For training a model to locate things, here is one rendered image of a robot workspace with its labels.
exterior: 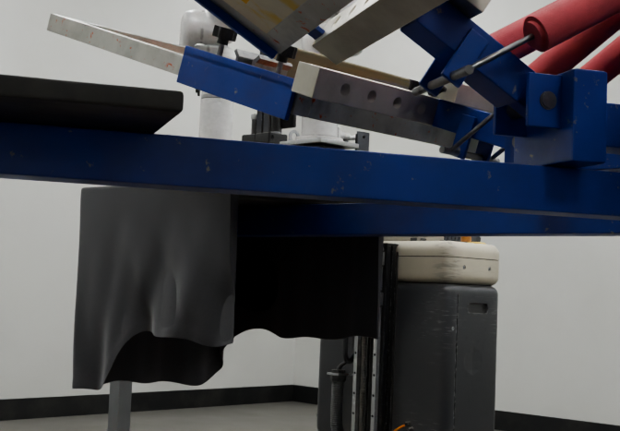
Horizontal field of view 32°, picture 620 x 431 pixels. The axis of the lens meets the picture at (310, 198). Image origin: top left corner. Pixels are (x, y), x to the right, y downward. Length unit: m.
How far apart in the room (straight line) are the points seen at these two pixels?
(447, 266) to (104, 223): 1.21
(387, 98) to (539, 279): 4.48
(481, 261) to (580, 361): 2.94
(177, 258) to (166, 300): 0.09
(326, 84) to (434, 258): 1.51
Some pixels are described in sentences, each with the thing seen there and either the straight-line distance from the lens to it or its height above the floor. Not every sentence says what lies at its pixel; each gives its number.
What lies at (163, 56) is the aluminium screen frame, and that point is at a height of 1.18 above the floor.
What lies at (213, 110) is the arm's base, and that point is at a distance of 3.14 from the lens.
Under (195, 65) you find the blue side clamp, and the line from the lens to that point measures 1.99.
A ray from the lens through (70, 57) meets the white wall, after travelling 6.27.
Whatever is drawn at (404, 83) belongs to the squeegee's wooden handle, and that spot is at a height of 1.19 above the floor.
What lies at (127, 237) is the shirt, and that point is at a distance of 2.22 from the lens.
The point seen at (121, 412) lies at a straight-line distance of 2.77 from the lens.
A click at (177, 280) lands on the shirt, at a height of 0.76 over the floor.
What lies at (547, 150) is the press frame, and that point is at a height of 0.95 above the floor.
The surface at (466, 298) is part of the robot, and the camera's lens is 3.20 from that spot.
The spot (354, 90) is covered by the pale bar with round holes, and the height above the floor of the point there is 1.08.
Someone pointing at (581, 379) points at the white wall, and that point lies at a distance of 6.14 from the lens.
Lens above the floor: 0.75
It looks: 5 degrees up
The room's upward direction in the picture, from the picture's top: 2 degrees clockwise
